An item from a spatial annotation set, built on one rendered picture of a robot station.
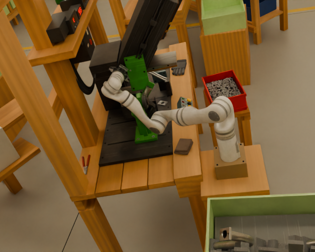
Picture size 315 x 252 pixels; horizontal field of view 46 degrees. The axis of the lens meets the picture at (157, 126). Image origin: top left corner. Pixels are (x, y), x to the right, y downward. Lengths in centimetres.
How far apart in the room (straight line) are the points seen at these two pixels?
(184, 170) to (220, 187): 20
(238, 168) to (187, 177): 25
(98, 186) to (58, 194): 147
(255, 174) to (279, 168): 122
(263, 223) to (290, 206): 13
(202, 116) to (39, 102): 71
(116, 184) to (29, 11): 94
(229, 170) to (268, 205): 27
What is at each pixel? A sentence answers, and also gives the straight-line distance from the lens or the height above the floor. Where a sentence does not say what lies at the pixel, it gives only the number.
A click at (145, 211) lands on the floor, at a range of 298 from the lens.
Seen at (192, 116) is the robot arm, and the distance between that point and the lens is 173.
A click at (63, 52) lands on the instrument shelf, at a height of 154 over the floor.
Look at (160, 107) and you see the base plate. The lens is 236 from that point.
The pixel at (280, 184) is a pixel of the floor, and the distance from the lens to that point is 298.
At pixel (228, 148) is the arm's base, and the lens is 177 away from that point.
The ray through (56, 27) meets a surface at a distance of 190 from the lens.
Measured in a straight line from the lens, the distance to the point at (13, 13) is 802.
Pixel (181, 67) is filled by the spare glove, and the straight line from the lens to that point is 269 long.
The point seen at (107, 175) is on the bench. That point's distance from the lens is 204.
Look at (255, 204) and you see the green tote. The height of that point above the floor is 92.
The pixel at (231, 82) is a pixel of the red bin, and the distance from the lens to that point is 251.
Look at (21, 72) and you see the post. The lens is 160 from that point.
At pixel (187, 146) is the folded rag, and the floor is 93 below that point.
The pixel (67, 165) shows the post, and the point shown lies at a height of 110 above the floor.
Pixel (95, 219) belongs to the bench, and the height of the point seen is 68.
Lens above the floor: 222
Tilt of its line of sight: 36 degrees down
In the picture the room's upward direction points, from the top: 16 degrees counter-clockwise
